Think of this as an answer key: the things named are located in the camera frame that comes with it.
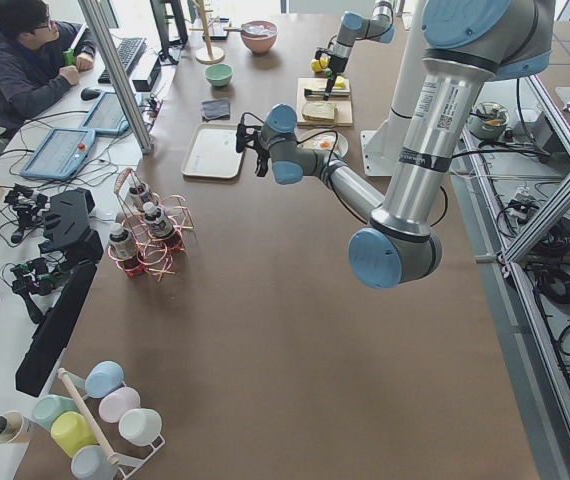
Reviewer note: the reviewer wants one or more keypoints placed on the mint cup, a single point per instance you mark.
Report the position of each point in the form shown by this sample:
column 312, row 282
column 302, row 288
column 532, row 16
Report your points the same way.
column 48, row 408

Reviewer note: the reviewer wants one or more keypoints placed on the black keyboard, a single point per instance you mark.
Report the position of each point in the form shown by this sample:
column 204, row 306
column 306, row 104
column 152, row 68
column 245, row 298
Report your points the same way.
column 129, row 51

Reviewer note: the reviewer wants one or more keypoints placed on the cream rabbit tray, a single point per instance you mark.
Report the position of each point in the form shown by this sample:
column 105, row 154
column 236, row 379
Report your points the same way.
column 212, row 153

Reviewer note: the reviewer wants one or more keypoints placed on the yellow cup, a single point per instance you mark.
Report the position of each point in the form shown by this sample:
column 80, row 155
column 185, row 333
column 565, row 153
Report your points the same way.
column 71, row 432

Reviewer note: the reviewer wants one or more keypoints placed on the mint green bowl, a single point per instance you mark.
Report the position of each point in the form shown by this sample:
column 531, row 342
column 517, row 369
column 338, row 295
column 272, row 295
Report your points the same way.
column 218, row 75

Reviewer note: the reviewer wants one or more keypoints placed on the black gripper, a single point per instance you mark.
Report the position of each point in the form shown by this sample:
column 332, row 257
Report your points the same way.
column 260, row 154
column 336, row 64

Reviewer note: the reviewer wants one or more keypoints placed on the white cup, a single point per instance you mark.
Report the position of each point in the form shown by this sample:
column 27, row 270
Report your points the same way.
column 140, row 426

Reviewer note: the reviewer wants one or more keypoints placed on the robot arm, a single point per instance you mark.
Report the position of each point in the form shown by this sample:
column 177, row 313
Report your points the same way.
column 466, row 45
column 379, row 27

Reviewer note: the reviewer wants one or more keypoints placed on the blue cup top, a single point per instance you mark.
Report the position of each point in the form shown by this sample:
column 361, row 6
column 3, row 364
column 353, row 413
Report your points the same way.
column 104, row 378

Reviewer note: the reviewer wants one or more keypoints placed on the grey blue cup bottom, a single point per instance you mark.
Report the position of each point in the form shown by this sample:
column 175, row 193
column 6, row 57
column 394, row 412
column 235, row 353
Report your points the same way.
column 90, row 463

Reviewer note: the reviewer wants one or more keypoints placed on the black bracket stand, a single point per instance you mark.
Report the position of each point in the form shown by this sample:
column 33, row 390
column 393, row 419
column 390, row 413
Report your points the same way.
column 67, row 229

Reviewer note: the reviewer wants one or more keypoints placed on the black bar device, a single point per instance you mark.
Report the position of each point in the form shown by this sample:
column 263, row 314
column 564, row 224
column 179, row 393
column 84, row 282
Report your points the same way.
column 54, row 332

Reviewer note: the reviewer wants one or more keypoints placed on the bamboo cutting board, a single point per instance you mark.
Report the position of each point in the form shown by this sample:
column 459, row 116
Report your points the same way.
column 344, row 104

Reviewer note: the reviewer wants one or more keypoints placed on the aluminium frame post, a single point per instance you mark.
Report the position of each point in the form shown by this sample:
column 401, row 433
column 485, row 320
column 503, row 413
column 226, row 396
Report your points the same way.
column 97, row 23

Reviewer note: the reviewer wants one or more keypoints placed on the yellow lemon lower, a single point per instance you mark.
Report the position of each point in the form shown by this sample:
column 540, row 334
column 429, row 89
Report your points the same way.
column 318, row 65

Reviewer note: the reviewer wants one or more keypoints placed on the drink bottle lower right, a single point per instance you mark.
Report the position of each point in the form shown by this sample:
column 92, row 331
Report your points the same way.
column 123, row 247

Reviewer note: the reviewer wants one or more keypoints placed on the wooden stand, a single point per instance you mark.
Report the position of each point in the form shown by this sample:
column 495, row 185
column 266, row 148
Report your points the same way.
column 209, row 54

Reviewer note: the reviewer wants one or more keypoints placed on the drink bottle upper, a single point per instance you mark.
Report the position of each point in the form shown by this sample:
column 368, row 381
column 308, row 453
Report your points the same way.
column 139, row 195

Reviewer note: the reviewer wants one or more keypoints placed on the paper cup metal rim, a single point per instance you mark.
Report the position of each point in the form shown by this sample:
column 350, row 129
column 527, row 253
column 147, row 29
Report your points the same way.
column 15, row 428

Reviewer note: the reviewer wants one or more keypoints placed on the black computer mouse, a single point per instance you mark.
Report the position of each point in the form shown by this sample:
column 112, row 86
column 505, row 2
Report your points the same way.
column 90, row 93

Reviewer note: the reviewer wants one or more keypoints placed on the seated person dark hoodie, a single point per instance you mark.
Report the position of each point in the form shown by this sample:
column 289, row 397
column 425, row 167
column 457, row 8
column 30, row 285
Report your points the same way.
column 39, row 61

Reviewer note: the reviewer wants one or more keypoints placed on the halved lemon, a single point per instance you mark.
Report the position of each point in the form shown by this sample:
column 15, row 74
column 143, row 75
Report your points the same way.
column 340, row 83

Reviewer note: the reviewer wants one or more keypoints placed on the blue teach pendant near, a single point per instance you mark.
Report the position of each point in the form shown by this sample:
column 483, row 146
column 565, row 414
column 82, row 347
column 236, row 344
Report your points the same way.
column 60, row 154

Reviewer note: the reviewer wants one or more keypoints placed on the drink bottle lower left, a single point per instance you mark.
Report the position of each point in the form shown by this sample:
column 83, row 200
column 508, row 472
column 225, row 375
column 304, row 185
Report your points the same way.
column 155, row 218

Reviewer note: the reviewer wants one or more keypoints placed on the pink cup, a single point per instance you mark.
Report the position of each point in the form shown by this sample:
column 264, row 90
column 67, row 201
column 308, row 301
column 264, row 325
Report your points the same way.
column 114, row 405

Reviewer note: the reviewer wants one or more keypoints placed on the blue teach pendant far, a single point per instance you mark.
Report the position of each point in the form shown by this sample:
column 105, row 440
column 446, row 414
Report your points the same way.
column 106, row 116

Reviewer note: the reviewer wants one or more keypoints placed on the pink bowl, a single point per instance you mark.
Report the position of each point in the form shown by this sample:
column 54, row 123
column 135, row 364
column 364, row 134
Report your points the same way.
column 259, row 36

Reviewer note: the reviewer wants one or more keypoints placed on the white round plate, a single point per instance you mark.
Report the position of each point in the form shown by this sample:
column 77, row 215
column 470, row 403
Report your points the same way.
column 341, row 145

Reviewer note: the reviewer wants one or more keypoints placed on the blue teach pendant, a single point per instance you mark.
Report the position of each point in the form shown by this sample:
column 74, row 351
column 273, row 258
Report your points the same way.
column 106, row 116
column 60, row 154

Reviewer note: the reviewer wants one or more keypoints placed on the fried egg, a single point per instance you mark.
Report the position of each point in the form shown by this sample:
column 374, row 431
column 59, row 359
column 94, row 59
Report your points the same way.
column 325, row 144

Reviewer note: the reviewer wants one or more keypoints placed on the white cup rack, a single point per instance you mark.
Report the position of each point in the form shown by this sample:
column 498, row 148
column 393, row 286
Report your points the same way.
column 128, row 458

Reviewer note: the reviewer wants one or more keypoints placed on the copper wire bottle rack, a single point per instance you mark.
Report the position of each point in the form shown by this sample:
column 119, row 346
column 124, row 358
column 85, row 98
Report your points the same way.
column 155, row 256

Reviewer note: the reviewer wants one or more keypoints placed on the grey folded cloth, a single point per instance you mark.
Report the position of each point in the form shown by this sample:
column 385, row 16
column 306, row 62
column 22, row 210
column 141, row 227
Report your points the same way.
column 215, row 109

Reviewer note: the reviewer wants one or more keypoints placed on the drink bottle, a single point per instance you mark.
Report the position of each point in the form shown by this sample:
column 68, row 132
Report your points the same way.
column 155, row 218
column 139, row 195
column 123, row 247

